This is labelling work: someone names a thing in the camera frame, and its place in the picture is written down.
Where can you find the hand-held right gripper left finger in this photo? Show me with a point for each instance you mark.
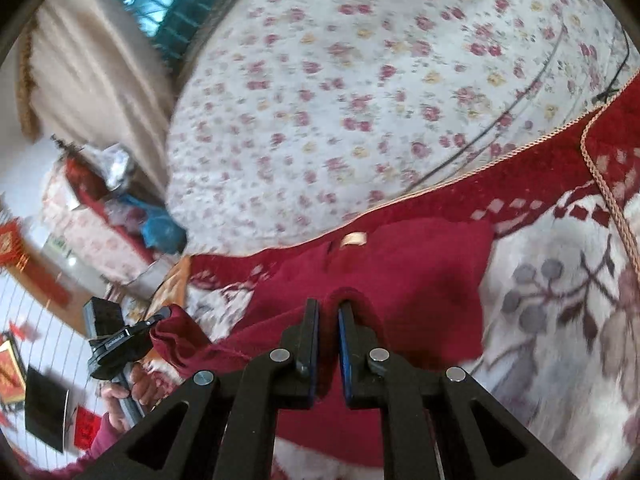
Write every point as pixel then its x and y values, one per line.
pixel 307 340

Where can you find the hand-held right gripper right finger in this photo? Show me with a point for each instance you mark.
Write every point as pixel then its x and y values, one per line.
pixel 346 340

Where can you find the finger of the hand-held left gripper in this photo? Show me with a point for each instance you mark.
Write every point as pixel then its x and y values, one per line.
pixel 157 317

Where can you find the red fleece garment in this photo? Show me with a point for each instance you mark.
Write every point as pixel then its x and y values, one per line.
pixel 410 280

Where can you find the person's left forearm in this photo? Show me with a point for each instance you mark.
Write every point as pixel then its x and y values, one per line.
pixel 100 445

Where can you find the person's left hand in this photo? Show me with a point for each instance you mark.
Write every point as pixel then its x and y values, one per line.
pixel 145 385

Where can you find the blue plastic bag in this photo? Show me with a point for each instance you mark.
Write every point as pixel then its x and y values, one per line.
pixel 162 232

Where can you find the black flat panel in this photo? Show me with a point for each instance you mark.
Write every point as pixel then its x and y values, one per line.
pixel 47 410

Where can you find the silver foil bag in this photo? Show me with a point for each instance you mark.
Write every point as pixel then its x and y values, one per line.
pixel 112 167

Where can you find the floral plush blanket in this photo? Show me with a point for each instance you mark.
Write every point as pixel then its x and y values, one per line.
pixel 550 340

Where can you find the beige curtain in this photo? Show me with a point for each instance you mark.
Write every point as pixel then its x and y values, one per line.
pixel 100 85

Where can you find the rose print bed sheet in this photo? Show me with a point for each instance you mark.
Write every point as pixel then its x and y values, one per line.
pixel 350 85

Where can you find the red wall ornament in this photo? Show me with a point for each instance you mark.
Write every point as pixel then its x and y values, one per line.
pixel 10 245

